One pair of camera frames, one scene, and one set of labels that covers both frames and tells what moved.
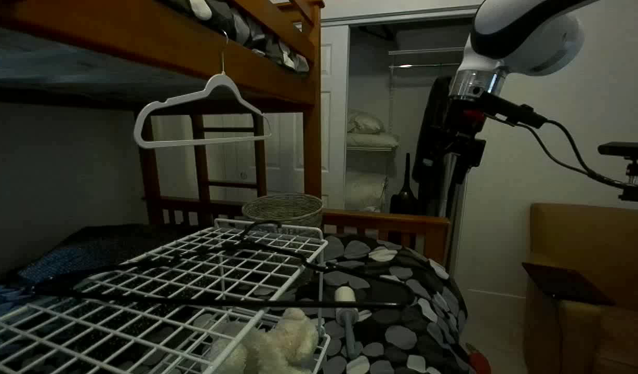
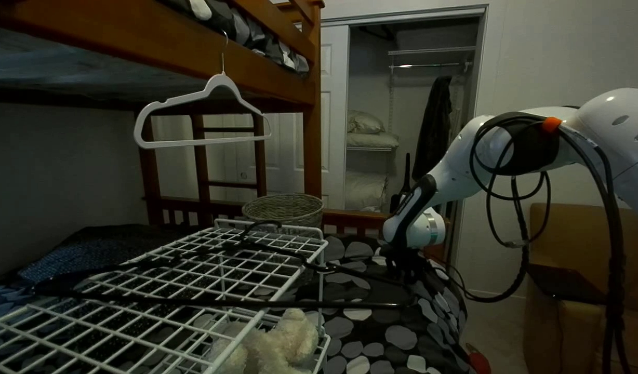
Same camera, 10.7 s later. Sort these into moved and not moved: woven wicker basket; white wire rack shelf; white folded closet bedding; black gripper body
Moved: black gripper body
Not moved: white folded closet bedding; woven wicker basket; white wire rack shelf
